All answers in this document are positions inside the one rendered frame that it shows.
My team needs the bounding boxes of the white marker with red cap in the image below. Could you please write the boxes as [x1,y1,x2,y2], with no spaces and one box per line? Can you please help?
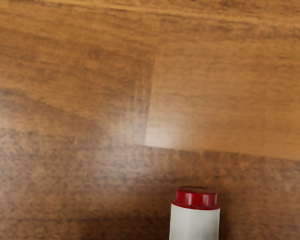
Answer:
[168,186,222,240]

